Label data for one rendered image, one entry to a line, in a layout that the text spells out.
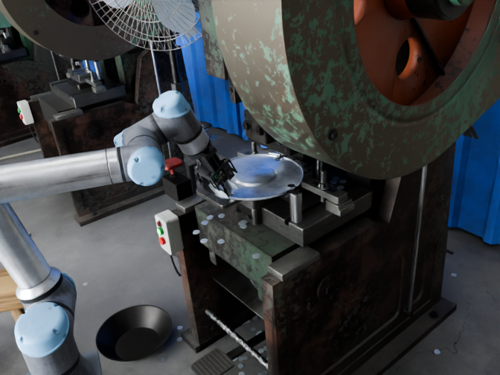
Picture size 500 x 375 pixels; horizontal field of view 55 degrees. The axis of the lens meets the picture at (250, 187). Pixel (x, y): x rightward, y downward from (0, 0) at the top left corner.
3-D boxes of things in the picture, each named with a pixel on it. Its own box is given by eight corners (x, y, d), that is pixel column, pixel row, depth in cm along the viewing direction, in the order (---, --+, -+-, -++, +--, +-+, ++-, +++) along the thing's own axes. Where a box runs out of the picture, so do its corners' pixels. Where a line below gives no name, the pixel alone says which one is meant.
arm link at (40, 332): (24, 385, 111) (6, 343, 105) (32, 344, 123) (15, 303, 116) (78, 371, 114) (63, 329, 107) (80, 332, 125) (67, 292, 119)
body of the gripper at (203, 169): (219, 193, 122) (198, 162, 114) (200, 183, 128) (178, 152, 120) (239, 172, 125) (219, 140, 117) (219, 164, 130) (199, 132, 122)
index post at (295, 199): (296, 223, 134) (295, 193, 129) (289, 219, 136) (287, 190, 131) (303, 219, 135) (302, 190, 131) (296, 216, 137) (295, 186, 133)
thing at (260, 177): (321, 167, 147) (321, 164, 146) (268, 210, 127) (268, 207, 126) (244, 149, 162) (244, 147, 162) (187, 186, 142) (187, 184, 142)
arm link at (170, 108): (145, 101, 112) (176, 82, 112) (168, 135, 119) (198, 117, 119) (151, 117, 106) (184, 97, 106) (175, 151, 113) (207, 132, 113)
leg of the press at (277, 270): (291, 454, 149) (276, 204, 106) (267, 428, 157) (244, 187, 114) (455, 310, 197) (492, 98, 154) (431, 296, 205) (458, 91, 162)
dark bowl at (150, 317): (119, 388, 175) (115, 374, 172) (88, 341, 197) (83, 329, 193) (188, 344, 191) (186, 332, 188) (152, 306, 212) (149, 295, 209)
